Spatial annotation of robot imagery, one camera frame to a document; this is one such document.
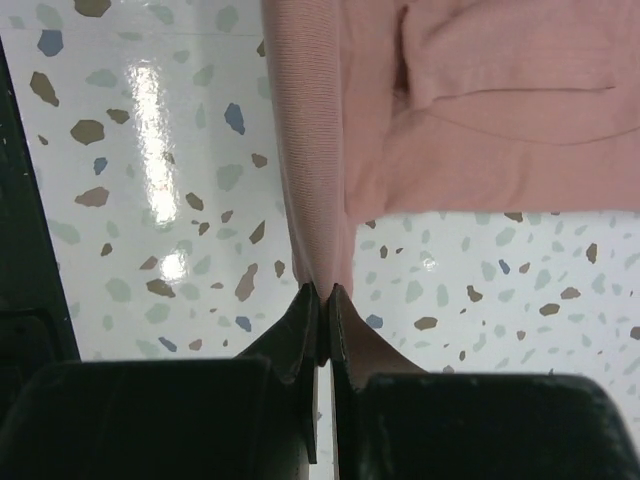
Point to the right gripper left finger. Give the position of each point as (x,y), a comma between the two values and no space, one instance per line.
(252,416)

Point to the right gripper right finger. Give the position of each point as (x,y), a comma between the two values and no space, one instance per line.
(394,420)

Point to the pink t shirt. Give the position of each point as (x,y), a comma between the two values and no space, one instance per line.
(389,107)

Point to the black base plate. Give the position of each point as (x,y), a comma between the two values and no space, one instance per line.
(36,328)

